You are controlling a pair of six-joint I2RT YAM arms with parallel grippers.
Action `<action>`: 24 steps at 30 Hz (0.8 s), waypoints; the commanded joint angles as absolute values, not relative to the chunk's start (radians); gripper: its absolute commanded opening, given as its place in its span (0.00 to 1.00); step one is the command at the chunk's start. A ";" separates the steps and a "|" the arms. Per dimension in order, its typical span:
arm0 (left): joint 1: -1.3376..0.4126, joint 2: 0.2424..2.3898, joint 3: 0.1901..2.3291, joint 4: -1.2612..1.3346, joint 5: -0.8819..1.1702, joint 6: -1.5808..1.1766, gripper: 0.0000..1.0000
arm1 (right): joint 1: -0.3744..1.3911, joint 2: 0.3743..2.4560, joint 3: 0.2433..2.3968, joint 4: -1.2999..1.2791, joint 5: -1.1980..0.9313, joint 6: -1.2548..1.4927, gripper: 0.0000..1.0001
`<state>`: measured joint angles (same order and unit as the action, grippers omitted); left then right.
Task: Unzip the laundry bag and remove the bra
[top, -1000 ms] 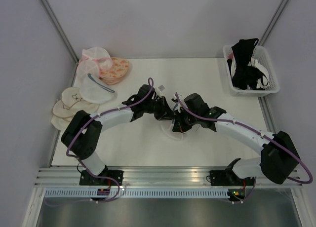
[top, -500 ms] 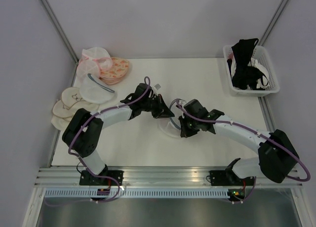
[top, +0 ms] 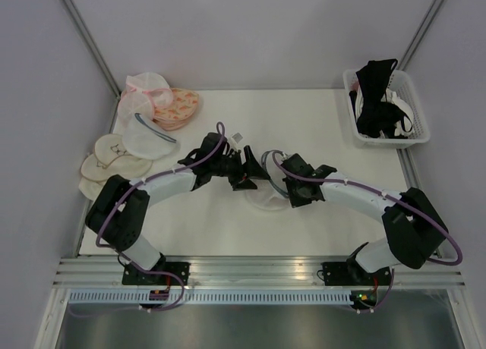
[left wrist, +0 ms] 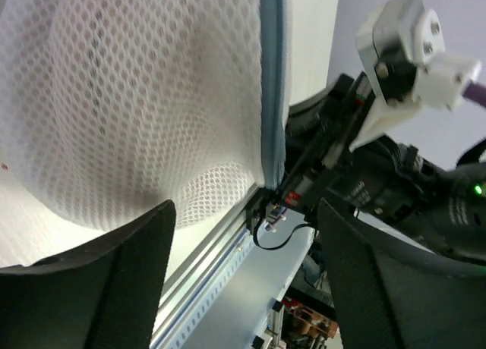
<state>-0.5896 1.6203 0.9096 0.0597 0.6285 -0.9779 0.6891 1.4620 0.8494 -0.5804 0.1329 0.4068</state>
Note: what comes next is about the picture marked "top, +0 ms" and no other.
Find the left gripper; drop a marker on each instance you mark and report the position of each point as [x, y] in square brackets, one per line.
[250, 167]

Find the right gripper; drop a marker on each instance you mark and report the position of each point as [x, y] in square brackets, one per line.
[296, 202]

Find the white mesh bag blue zipper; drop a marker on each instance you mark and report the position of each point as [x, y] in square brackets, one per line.
[270, 195]

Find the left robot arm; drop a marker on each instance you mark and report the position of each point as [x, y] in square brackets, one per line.
[118, 213]

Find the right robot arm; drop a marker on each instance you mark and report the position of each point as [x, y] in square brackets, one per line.
[413, 229]

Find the orange patterned laundry bag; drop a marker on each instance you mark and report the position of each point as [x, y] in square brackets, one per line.
[175, 116]

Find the black bra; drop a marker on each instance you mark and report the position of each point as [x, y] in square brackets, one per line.
[376, 116]

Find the white mesh bag blue trim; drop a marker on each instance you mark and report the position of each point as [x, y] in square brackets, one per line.
[144, 139]

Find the beige laundry bag middle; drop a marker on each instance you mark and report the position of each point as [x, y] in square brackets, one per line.
[127, 166]

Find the beige laundry bag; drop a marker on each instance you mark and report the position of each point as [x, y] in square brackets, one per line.
[108, 148]
[127, 166]
[91, 189]

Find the white bra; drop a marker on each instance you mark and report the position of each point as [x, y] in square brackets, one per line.
[402, 116]

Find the pink trimmed mesh bag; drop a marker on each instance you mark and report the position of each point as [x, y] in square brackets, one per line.
[131, 103]

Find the pink mesh bag top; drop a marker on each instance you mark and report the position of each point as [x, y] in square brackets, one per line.
[147, 82]

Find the beige laundry bag top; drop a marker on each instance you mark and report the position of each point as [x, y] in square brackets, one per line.
[108, 148]

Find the beige laundry bag bottom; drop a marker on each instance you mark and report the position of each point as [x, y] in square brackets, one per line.
[91, 189]

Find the white plastic basket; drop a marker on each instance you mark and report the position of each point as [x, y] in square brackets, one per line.
[400, 85]

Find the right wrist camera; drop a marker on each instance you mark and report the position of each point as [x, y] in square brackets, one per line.
[281, 156]

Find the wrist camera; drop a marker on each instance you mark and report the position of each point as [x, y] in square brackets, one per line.
[236, 138]
[281, 156]

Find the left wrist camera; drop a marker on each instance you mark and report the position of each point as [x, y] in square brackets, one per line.
[236, 138]

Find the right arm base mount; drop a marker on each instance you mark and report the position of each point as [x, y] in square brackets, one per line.
[338, 274]

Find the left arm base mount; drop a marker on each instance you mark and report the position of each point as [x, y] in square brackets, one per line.
[167, 273]

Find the aluminium rail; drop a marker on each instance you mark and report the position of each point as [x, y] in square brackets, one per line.
[286, 272]

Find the white slotted cable duct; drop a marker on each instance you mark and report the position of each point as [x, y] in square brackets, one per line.
[209, 296]

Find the right aluminium frame post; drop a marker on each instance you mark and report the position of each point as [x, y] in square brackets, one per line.
[421, 32]

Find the aluminium frame post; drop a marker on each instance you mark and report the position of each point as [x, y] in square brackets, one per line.
[83, 31]
[421, 32]

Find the left aluminium frame post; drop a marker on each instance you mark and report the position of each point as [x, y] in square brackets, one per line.
[83, 31]

